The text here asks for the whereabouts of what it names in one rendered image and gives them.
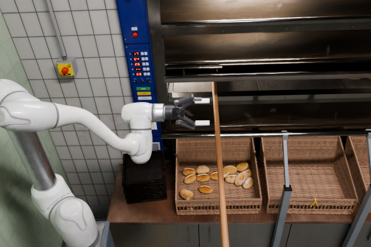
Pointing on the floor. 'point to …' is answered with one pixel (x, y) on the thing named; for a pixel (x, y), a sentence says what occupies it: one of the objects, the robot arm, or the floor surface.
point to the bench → (171, 226)
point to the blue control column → (125, 13)
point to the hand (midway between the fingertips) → (207, 112)
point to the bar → (288, 174)
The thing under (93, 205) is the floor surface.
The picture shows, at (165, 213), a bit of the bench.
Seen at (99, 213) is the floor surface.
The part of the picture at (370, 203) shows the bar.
